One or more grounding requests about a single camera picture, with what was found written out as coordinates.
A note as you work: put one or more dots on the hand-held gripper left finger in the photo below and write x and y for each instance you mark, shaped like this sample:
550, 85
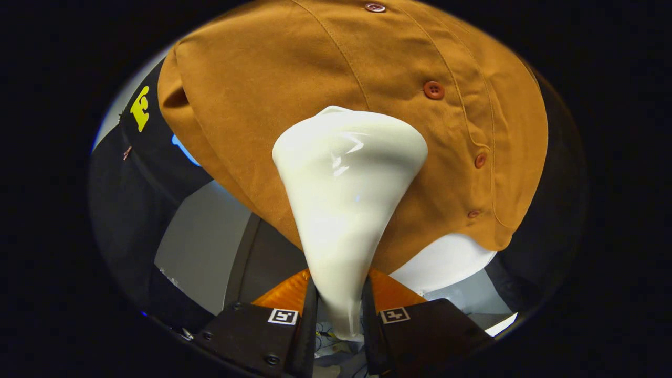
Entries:
307, 341

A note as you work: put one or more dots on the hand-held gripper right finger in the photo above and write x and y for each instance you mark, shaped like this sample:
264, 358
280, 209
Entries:
370, 341

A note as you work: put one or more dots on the orange-brown button shirt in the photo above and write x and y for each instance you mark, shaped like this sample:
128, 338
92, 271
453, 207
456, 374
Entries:
262, 94

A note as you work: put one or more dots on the white mannequin hanger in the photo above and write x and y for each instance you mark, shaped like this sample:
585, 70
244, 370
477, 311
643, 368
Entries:
446, 260

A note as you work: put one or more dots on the grey cabinet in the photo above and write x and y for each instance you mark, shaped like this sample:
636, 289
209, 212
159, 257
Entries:
205, 247

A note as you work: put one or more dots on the copper clip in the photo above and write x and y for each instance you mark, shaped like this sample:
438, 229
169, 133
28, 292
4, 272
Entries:
127, 153

